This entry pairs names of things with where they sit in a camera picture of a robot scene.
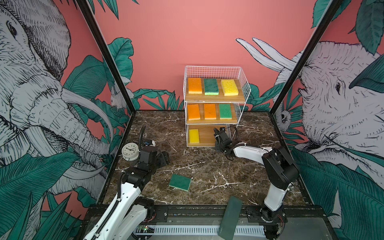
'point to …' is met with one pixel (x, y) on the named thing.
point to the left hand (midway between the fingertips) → (164, 153)
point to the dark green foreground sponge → (229, 222)
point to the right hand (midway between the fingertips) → (218, 141)
